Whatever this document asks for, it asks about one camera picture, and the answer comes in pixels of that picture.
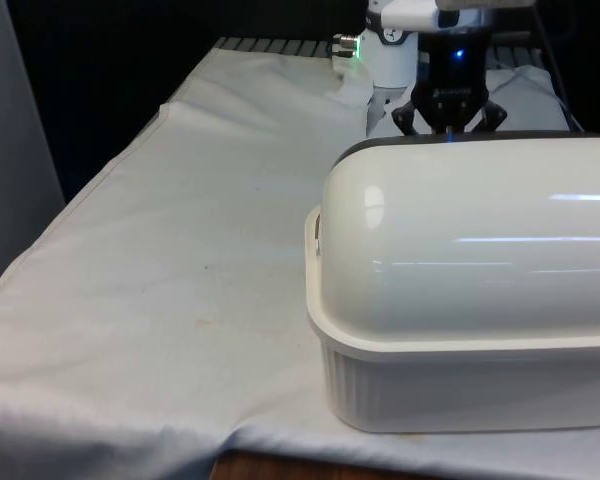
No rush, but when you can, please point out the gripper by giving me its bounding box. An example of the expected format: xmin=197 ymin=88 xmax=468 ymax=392
xmin=391 ymin=28 xmax=509 ymax=137

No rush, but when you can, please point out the rounded box lid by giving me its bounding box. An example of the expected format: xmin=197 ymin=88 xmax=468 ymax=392
xmin=321 ymin=130 xmax=600 ymax=347

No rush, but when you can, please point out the cream box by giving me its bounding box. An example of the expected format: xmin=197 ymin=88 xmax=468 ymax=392
xmin=303 ymin=205 xmax=600 ymax=434

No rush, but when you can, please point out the grey cabinet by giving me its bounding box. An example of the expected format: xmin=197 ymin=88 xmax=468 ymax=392
xmin=0 ymin=0 xmax=67 ymax=297

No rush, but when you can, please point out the black cable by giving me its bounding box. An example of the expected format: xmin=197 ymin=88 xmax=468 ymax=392
xmin=527 ymin=0 xmax=586 ymax=136

